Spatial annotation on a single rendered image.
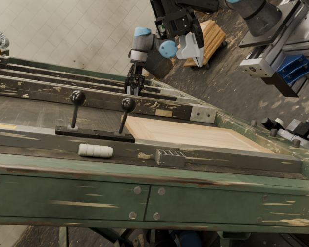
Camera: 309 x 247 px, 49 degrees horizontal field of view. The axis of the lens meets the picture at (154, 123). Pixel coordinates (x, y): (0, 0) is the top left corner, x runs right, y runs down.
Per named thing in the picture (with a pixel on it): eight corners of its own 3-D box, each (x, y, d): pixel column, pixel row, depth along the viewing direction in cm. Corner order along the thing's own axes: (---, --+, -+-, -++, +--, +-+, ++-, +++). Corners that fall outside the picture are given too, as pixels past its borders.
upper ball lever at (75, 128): (79, 138, 84) (87, 98, 75) (63, 137, 83) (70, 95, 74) (79, 128, 87) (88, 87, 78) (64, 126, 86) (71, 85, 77)
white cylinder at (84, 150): (78, 157, 80) (111, 160, 82) (80, 145, 79) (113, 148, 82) (78, 153, 83) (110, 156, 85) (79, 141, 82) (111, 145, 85)
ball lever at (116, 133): (125, 143, 87) (139, 105, 79) (111, 142, 86) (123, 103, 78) (124, 133, 90) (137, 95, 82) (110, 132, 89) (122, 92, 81)
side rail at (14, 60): (148, 93, 279) (150, 80, 277) (6, 71, 247) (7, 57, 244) (146, 92, 286) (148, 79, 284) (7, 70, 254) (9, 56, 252)
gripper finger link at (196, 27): (192, 49, 87) (181, 17, 85) (198, 47, 87) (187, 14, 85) (201, 48, 83) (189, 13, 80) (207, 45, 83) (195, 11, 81)
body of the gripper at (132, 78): (128, 86, 154) (132, 60, 152) (124, 84, 162) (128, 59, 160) (144, 88, 157) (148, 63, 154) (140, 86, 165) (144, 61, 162)
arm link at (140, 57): (130, 50, 159) (146, 53, 162) (128, 60, 160) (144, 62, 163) (133, 50, 152) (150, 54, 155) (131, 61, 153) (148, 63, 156)
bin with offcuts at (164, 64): (180, 58, 564) (152, 31, 540) (162, 82, 556) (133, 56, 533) (167, 60, 611) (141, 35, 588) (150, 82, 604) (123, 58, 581)
